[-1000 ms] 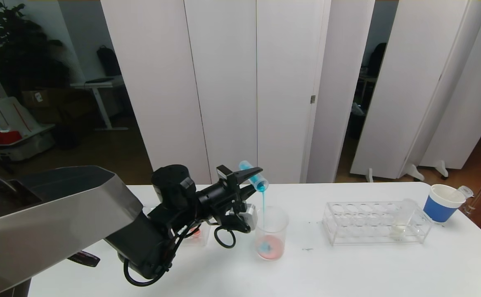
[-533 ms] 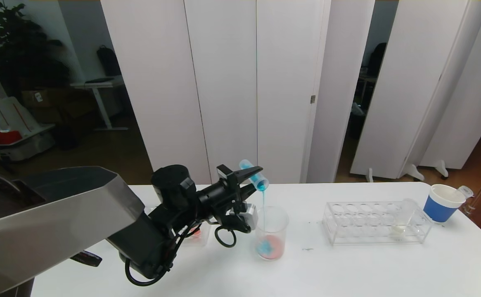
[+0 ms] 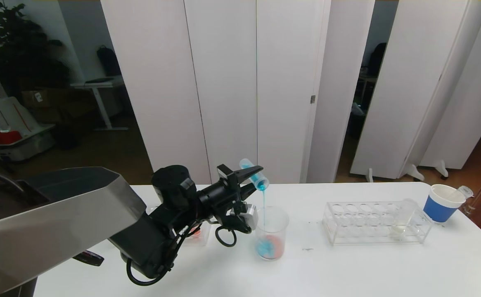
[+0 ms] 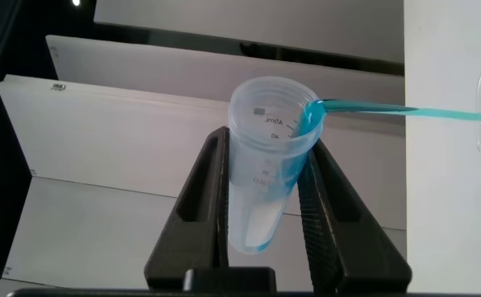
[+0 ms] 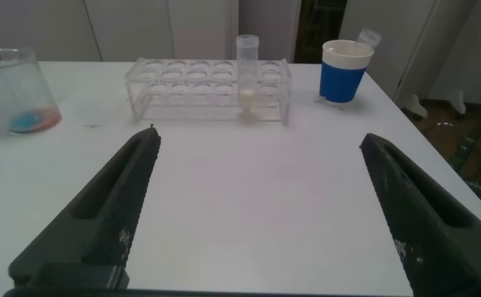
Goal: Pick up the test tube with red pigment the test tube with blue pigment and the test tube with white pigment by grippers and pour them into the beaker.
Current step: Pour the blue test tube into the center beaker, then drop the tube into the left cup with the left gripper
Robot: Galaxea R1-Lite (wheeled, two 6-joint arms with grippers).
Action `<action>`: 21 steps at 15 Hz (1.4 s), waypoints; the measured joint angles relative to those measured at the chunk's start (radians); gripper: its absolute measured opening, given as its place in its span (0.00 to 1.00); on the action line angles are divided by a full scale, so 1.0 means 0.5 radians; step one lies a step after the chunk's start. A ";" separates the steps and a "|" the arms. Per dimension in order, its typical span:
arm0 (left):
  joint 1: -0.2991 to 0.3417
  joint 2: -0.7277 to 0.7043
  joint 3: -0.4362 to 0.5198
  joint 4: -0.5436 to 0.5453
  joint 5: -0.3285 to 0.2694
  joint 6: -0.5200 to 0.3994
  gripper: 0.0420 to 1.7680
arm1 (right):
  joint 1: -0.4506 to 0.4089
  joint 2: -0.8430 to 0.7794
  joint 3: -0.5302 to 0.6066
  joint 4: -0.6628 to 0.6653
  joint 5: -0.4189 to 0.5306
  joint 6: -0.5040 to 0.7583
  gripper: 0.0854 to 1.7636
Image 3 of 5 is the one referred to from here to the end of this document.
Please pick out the clear acrylic test tube rack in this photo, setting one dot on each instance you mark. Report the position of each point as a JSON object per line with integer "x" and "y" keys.
{"x": 205, "y": 237}
{"x": 372, "y": 231}

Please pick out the brown cardboard box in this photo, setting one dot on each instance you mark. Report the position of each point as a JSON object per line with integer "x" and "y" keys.
{"x": 38, "y": 98}

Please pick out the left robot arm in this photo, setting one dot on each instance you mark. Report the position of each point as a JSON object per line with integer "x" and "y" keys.
{"x": 58, "y": 214}

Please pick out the test tube with yellowish liquid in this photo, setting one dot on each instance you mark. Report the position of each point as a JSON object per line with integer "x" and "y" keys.
{"x": 400, "y": 226}

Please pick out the white standing desk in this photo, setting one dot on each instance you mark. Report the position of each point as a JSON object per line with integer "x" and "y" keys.
{"x": 98, "y": 84}

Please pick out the white machine base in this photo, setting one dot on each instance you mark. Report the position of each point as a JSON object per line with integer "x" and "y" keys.
{"x": 11, "y": 119}

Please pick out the black backpack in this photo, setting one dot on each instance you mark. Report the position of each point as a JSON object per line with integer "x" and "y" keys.
{"x": 108, "y": 62}

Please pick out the black chair behind partitions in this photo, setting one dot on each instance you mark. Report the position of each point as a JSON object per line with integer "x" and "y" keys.
{"x": 376, "y": 60}

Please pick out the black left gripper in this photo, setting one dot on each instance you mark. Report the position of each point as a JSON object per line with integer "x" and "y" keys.
{"x": 228, "y": 178}

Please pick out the white folding partition with hinge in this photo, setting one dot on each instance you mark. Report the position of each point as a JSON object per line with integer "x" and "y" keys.
{"x": 223, "y": 82}

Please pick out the dark green potted plant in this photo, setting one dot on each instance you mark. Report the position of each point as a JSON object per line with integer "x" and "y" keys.
{"x": 21, "y": 49}

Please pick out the blue and white paper cup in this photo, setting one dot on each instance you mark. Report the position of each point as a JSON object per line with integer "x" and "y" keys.
{"x": 437, "y": 209}

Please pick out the clear glass beaker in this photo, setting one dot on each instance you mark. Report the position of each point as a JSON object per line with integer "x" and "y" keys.
{"x": 270, "y": 247}

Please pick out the clear plastic test tube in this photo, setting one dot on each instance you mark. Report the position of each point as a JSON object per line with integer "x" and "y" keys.
{"x": 465, "y": 191}

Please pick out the test tube with red liquid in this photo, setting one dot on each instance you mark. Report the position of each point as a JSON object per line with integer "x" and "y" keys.
{"x": 195, "y": 233}

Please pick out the white folding partition with feet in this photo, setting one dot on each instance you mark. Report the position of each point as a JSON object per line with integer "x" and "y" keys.
{"x": 409, "y": 82}

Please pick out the test tube with blue liquid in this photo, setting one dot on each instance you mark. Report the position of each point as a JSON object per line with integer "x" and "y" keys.
{"x": 257, "y": 179}

